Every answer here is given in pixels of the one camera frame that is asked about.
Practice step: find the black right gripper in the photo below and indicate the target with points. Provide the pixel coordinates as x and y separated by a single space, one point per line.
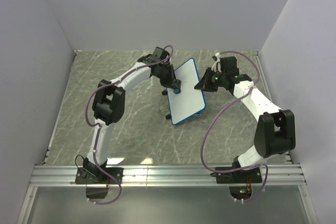
203 84

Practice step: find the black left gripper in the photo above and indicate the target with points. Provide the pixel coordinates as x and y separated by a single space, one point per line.
172 82

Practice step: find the blue black whiteboard eraser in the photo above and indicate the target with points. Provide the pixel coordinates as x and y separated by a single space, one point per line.
177 91

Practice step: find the blue framed whiteboard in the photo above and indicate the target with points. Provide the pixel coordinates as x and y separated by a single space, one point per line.
189 102

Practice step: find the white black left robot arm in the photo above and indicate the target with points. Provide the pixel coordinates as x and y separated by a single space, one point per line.
108 103

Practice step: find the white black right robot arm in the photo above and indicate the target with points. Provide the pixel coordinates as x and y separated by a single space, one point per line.
275 131

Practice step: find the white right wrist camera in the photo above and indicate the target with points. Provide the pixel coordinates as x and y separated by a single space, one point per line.
217 65

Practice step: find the aluminium front rail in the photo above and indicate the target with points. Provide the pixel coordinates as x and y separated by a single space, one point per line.
161 176

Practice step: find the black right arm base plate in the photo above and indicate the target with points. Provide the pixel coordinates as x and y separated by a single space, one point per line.
237 177

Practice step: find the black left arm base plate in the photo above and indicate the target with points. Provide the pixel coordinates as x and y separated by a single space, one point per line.
85 177

